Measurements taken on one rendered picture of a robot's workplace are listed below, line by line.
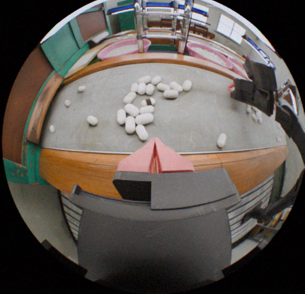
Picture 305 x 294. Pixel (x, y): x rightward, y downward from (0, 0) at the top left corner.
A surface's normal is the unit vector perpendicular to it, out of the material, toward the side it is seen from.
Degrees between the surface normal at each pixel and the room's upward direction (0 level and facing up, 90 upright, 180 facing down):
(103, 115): 0
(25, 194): 90
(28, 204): 90
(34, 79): 90
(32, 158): 90
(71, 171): 0
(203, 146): 0
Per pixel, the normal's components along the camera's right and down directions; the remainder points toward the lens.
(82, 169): 0.00, -0.24
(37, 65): 1.00, 0.00
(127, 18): -0.06, 0.97
